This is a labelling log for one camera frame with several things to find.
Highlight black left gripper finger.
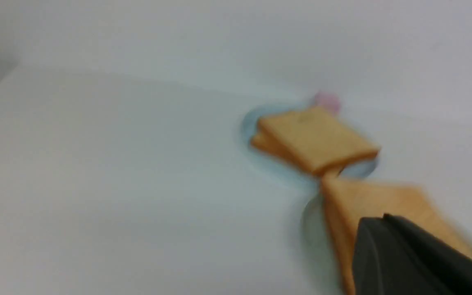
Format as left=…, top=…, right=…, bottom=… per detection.
left=352, top=213, right=472, bottom=295

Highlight sandwich bread slice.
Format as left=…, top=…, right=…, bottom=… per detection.
left=321, top=175, right=472, bottom=295

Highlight light blue bread plate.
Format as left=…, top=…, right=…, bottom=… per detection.
left=239, top=103, right=380, bottom=190

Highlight top stacked bread slice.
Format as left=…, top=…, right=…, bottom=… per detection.
left=257, top=107, right=381, bottom=176

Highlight stacked bread slice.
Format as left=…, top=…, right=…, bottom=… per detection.
left=250, top=132, right=300, bottom=170
left=257, top=107, right=381, bottom=176

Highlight pink cube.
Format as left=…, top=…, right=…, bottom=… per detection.
left=313, top=91, right=341, bottom=114

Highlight lower stacked bread slice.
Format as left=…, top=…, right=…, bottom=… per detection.
left=250, top=132, right=300, bottom=170

